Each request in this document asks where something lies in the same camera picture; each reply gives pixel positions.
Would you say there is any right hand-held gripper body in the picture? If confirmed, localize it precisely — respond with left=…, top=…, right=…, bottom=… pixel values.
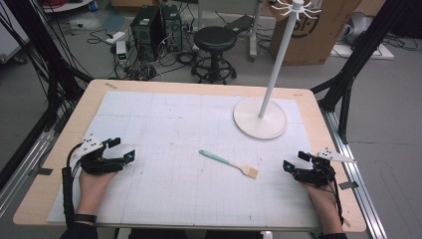
left=293, top=147, right=357, bottom=187

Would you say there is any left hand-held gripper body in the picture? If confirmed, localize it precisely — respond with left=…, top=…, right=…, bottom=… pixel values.
left=73, top=133, right=125, bottom=176

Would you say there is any white hook rack stand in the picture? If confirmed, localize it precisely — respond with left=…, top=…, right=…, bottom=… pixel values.
left=233, top=0, right=322, bottom=140

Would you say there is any teal-handled spatula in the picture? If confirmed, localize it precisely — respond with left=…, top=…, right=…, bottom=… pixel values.
left=198, top=149, right=260, bottom=180

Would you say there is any person's right hand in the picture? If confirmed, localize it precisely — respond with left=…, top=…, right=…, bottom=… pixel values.
left=302, top=182, right=337, bottom=217

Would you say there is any person's left hand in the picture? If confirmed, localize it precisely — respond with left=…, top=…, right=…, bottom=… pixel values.
left=77, top=169, right=117, bottom=216

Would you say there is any grey tape piece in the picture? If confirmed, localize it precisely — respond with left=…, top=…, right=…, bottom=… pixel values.
left=338, top=180, right=359, bottom=191

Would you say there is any black tape piece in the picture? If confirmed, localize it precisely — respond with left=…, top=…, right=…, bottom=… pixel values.
left=31, top=167, right=54, bottom=177

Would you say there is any black wrist band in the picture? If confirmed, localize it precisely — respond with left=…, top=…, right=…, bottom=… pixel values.
left=71, top=213, right=99, bottom=224

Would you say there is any white grid mat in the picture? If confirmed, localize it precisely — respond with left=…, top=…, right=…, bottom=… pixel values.
left=47, top=90, right=321, bottom=230

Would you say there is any small white display device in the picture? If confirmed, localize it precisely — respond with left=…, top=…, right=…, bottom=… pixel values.
left=115, top=40, right=129, bottom=68

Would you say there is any person's dark lap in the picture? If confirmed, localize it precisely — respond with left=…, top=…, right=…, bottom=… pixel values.
left=128, top=228, right=264, bottom=239

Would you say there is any white power strip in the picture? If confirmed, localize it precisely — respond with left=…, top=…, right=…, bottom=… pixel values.
left=105, top=31, right=126, bottom=46

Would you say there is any brown cardboard box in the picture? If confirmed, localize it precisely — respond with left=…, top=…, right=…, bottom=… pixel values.
left=268, top=0, right=363, bottom=67

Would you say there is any large black computer tower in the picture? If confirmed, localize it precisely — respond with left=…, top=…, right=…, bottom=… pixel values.
left=129, top=5, right=167, bottom=63

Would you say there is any white flat board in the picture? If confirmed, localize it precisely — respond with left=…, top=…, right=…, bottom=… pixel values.
left=330, top=42, right=395, bottom=61

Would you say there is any slim black computer tower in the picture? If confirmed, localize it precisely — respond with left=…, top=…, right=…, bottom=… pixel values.
left=161, top=3, right=184, bottom=53

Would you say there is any black round stool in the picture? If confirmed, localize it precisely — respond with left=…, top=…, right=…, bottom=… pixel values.
left=191, top=25, right=239, bottom=85

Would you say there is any white round table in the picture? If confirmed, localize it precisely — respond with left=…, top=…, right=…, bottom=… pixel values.
left=41, top=0, right=95, bottom=14

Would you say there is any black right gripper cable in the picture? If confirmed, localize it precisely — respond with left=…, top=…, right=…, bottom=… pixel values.
left=327, top=165, right=344, bottom=225

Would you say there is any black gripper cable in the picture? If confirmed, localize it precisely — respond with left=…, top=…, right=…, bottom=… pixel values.
left=62, top=142, right=84, bottom=227
left=327, top=165, right=344, bottom=225

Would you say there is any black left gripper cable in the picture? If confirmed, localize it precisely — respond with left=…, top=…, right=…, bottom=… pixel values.
left=62, top=142, right=84, bottom=227

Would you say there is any aluminium rail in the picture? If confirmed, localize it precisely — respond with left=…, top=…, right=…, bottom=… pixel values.
left=0, top=127, right=57, bottom=218
left=320, top=109, right=388, bottom=239

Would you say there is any tangle of black floor cables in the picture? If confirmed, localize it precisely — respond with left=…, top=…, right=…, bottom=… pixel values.
left=87, top=28, right=200, bottom=82

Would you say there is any black metal frame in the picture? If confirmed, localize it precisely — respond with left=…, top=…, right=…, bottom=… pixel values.
left=0, top=0, right=95, bottom=133
left=311, top=0, right=422, bottom=144

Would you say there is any white floor stand post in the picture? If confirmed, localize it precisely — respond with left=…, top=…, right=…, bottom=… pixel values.
left=248, top=0, right=266, bottom=63

